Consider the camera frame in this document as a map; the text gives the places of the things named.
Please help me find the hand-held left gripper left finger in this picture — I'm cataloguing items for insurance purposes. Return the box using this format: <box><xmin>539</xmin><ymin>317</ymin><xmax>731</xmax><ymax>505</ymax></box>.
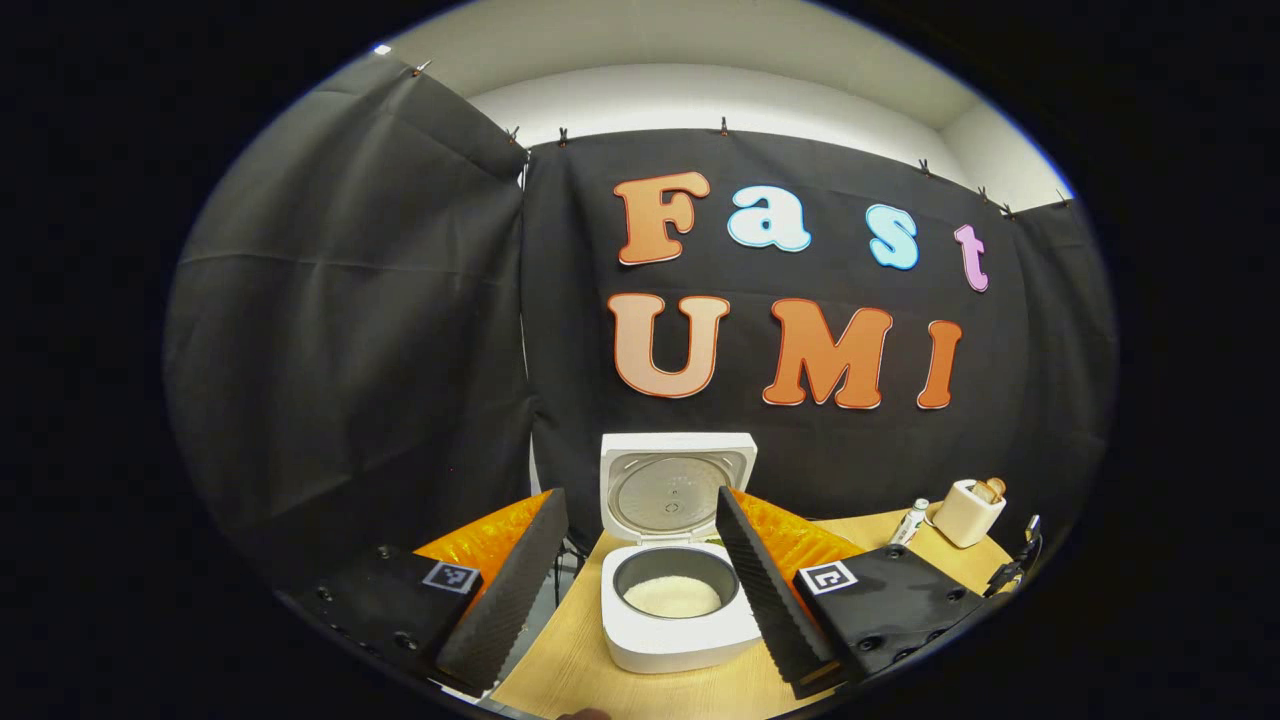
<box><xmin>290</xmin><ymin>487</ymin><xmax>571</xmax><ymax>699</ymax></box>

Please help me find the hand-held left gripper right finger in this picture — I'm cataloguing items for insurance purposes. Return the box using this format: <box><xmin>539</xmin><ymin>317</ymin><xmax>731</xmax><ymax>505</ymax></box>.
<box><xmin>715</xmin><ymin>485</ymin><xmax>986</xmax><ymax>701</ymax></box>

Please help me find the white rice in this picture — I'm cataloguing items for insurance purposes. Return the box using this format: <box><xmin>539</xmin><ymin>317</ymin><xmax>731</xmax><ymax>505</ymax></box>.
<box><xmin>623</xmin><ymin>575</ymin><xmax>723</xmax><ymax>619</ymax></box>

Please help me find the white rice cooker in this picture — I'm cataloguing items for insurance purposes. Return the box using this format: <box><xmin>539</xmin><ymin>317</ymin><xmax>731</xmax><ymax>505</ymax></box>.
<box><xmin>598</xmin><ymin>432</ymin><xmax>763</xmax><ymax>675</ymax></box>

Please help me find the white toaster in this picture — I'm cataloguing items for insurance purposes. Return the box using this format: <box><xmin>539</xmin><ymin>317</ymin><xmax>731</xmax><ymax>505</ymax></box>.
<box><xmin>925</xmin><ymin>478</ymin><xmax>1008</xmax><ymax>549</ymax></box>

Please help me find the small white labelled bottle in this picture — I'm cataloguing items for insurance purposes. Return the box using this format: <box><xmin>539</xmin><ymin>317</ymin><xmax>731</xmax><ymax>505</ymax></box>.
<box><xmin>888</xmin><ymin>498</ymin><xmax>931</xmax><ymax>547</ymax></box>

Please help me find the black backdrop cloth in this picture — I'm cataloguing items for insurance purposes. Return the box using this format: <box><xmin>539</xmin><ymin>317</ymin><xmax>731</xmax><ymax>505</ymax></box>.
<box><xmin>163</xmin><ymin>55</ymin><xmax>1119</xmax><ymax>591</ymax></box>

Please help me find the row of black cloth clips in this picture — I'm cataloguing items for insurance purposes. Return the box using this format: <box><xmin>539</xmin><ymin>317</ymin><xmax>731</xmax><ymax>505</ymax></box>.
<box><xmin>410</xmin><ymin>58</ymin><xmax>1073</xmax><ymax>219</ymax></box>

